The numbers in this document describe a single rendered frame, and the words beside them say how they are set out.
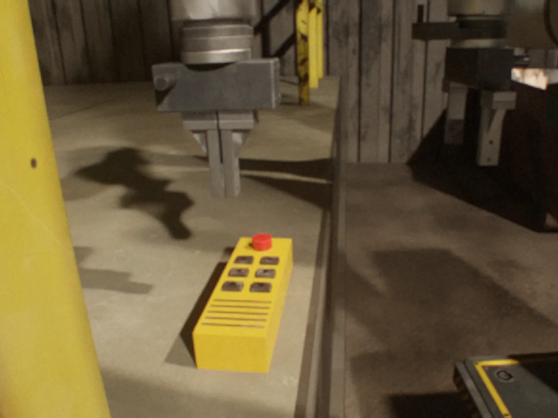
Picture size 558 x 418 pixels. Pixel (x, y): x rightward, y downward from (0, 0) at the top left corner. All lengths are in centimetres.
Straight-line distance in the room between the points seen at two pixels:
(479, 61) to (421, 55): 326
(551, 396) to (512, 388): 8
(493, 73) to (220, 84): 36
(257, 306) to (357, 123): 348
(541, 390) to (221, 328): 82
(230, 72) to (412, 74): 346
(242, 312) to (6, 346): 37
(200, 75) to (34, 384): 38
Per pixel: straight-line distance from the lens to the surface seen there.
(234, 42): 51
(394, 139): 400
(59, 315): 21
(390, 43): 391
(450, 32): 70
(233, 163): 54
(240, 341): 50
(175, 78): 52
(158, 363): 55
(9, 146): 18
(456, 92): 81
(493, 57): 69
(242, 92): 51
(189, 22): 52
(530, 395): 116
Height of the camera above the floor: 104
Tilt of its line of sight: 20 degrees down
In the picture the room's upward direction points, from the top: 2 degrees counter-clockwise
